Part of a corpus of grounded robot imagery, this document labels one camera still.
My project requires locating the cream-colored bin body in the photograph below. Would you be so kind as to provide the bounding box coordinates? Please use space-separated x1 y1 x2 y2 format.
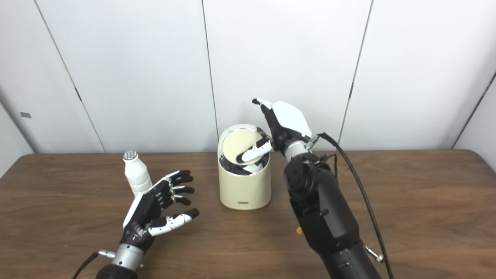
217 124 272 210

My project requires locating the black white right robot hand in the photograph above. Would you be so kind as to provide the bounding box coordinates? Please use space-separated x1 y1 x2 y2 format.
237 98 313 163

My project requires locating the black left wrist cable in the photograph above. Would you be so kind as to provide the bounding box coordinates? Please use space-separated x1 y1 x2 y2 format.
72 250 116 279

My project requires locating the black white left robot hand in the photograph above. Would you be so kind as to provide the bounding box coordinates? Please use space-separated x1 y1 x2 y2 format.
120 170 200 254

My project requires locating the cream round bin lid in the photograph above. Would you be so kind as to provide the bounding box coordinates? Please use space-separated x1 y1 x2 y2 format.
222 129 268 166

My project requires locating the black bin liner bag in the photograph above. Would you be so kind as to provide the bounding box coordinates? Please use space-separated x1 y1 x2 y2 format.
219 155 268 176

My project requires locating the small white plastic bottle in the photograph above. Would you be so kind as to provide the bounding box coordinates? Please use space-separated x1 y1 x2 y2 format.
123 151 153 197

